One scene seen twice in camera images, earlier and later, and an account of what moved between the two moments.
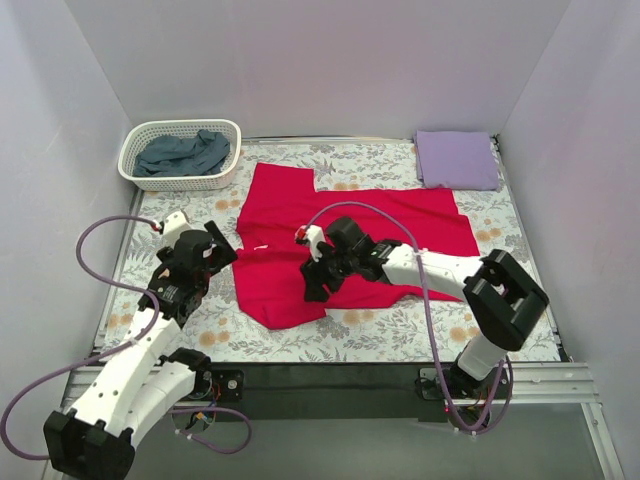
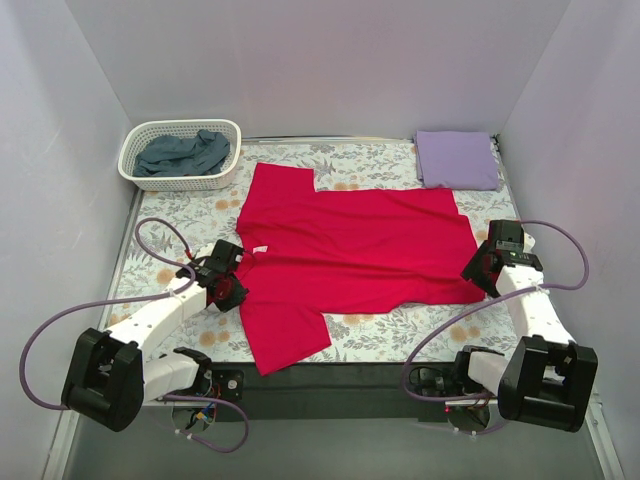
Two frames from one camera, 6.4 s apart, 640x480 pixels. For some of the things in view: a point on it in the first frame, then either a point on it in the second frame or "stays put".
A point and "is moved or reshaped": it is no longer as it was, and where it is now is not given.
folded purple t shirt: [464, 160] stays put
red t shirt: [268, 265] is moved or reshaped
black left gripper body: [218, 248] -> [236, 289]
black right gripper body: [320, 276] -> [476, 270]
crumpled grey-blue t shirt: [201, 154] stays put
